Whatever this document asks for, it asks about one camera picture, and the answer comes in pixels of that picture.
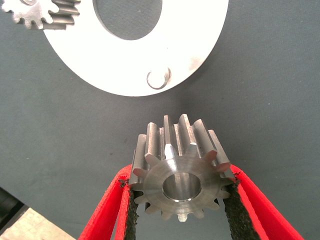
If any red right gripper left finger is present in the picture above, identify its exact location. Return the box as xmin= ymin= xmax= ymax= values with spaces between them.
xmin=78 ymin=164 xmax=141 ymax=240

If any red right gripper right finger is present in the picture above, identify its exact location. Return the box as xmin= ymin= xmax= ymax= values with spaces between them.
xmin=223 ymin=164 xmax=305 ymax=240

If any dark gear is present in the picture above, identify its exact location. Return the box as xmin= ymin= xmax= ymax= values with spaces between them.
xmin=129 ymin=114 xmax=237 ymax=223

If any small steel planetary gear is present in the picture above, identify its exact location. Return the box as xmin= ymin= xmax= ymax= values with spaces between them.
xmin=1 ymin=0 xmax=81 ymax=31

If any round metal carrier plate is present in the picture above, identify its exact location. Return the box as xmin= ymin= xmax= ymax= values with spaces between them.
xmin=42 ymin=0 xmax=230 ymax=97

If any dark grey table cloth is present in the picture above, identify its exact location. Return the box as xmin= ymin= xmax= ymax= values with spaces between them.
xmin=0 ymin=0 xmax=320 ymax=240

